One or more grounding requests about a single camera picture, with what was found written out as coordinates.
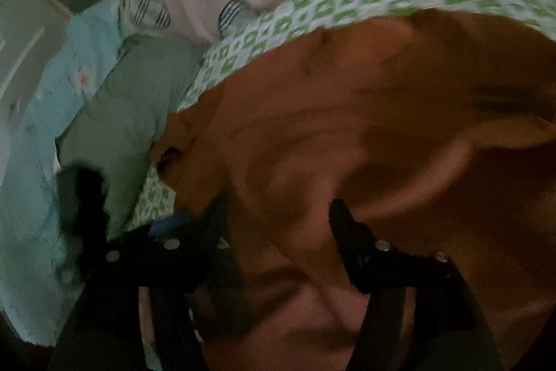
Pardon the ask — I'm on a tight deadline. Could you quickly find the light blue floral blanket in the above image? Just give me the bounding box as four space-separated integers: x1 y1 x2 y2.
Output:
1 0 123 346

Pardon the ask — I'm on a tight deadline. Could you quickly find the rust orange small garment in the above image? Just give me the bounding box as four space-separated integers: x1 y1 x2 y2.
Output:
151 9 555 370

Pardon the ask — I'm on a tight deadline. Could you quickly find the green white checkered bedsheet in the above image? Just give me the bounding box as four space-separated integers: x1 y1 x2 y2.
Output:
131 0 555 234

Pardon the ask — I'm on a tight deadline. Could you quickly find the grey green pillow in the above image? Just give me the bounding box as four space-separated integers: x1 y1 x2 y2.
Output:
56 35 204 238

